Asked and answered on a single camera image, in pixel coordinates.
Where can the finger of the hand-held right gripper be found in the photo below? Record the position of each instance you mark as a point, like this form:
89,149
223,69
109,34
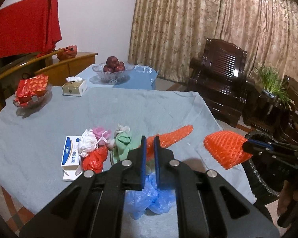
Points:
255,150
259,143

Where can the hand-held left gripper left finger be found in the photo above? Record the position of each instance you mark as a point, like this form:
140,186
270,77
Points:
142,163

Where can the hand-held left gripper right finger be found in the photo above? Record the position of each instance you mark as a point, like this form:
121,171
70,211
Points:
158,163

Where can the short orange foam net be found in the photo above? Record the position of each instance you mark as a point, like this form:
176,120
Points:
226,151

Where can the black ribbed trash bin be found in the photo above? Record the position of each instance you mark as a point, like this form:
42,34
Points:
260,181

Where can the long orange foam net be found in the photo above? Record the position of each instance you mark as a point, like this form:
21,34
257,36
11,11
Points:
175,136

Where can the pink face mask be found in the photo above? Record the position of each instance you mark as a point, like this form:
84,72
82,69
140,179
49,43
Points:
100,132

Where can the white tissue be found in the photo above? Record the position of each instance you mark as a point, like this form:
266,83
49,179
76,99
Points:
88,142

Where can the person's right hand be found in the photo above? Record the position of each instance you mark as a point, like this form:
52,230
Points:
285,198

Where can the green cloth bag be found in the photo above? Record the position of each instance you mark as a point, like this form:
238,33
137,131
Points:
123,146

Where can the dark wooden side table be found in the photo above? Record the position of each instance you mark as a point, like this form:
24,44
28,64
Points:
260,111

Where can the blue plastic bag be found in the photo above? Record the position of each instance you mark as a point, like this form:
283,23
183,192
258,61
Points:
151,200

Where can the crumpled beige paper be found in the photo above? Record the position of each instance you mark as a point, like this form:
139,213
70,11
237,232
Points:
123,129

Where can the red plastic bag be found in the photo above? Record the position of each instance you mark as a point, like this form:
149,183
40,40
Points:
94,161

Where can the dark wooden armchair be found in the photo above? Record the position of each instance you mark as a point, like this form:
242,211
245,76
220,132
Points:
221,79
294,96

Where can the potted green plant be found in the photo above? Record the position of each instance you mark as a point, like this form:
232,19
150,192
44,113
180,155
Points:
273,81

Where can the white box with blue print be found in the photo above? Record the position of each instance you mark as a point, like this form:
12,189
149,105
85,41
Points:
70,153

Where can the blue tablecloth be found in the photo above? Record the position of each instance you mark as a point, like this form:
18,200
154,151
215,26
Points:
139,78

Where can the grey tablecloth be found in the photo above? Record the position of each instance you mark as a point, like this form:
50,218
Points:
64,119

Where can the glass fruit bowl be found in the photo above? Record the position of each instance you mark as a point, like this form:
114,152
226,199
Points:
111,75

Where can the red apple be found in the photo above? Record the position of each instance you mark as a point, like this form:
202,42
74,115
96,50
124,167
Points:
107,69
112,61
120,67

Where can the beige tissue box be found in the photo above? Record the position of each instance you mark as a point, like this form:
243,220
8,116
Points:
74,86

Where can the small glass dish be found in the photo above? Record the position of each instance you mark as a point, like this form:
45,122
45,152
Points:
41,99

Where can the light wooden cabinet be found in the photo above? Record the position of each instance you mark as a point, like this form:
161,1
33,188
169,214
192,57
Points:
72,65

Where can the beige patterned curtain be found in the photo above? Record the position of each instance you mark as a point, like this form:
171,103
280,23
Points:
213,17

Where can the red patterned packet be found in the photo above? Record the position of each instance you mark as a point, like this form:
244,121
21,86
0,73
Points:
31,88

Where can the light wooden chair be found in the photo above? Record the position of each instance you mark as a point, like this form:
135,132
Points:
17,65

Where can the red cloth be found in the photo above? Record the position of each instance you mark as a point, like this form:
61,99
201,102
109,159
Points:
22,27

